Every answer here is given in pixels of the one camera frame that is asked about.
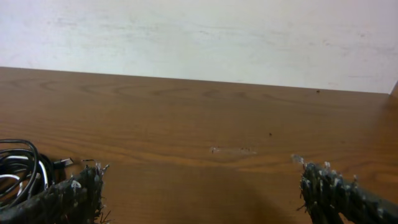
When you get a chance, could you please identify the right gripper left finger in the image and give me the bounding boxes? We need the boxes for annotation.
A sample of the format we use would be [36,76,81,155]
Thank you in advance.
[1,164,109,224]

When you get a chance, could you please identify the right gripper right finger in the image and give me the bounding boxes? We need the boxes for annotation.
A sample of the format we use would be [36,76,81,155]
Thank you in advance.
[292,154,397,224]

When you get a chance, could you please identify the black usb cable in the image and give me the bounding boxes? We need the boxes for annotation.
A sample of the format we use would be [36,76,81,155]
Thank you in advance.
[0,138,75,209]

